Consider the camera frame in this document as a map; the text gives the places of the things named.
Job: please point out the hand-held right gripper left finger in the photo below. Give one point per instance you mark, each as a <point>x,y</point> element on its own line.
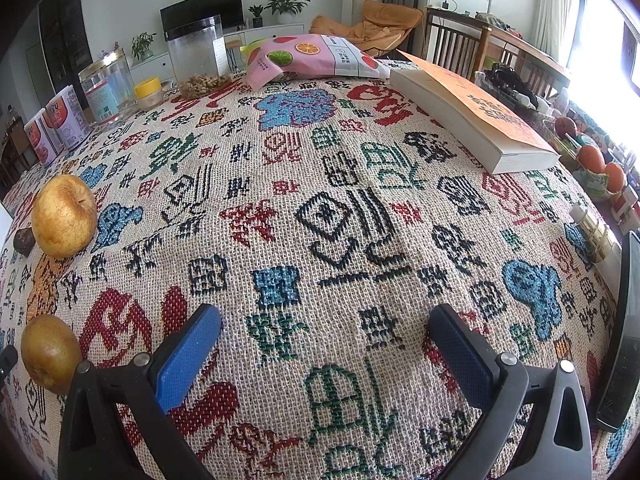
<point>187,360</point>

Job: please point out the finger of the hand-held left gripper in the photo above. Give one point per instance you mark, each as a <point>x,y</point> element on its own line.
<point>7,362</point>

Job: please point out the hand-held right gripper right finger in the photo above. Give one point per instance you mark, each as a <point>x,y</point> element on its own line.
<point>462,355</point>

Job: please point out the small golden-brown pear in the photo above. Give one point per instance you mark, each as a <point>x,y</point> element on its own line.
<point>49,352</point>

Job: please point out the large yellow apple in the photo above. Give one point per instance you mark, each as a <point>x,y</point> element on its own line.
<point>64,215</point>

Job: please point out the black tablet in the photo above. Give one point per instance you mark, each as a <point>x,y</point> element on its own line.
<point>622,335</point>

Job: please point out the printed woven blanket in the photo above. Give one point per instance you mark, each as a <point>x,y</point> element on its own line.
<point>325,260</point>

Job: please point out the white and gold bottle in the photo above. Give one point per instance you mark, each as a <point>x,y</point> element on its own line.
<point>595,232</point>

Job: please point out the green patterned fruit bowl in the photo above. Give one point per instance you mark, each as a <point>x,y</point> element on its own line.
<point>595,182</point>

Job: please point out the pink and white can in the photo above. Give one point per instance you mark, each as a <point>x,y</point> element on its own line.
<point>42,140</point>
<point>68,117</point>

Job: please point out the round orange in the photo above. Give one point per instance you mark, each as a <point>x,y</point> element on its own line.
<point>591,157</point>
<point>615,177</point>

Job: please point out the thick orange-cover book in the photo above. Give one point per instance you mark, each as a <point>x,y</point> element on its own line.
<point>480,110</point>

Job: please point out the dark red apple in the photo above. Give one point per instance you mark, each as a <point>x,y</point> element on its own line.
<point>565,126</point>

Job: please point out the small yellow-lid jar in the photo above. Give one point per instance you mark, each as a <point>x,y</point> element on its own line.
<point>148,92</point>

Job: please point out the black bag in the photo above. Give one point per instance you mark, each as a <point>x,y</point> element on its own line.
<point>510,85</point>

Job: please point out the glass jar with gold lid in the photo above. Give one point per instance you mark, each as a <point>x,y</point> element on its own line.
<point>107,90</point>

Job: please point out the clear jar with black lid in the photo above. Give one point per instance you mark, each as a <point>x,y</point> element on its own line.
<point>197,55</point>

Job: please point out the thin-stemmed potted plant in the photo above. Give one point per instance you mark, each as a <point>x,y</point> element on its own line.
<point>144,47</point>

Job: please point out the small wooden stool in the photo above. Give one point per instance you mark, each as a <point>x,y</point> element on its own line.
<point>235,46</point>

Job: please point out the pink fruit-print snack bag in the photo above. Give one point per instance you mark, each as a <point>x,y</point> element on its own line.
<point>310,55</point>

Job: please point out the white television cabinet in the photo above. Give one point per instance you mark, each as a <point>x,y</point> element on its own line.
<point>272,32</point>

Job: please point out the orange beanbag chair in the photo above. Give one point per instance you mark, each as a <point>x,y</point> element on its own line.
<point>380,25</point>

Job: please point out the small dark-pot plant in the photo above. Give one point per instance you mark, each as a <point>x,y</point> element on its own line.
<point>256,19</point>

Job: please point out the black television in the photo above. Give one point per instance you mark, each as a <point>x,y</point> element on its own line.
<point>200,10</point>

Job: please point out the white sheer curtain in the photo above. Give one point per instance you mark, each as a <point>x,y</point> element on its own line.
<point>555,10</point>

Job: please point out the large leafy potted plant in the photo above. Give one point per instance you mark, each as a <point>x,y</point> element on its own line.
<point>286,7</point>

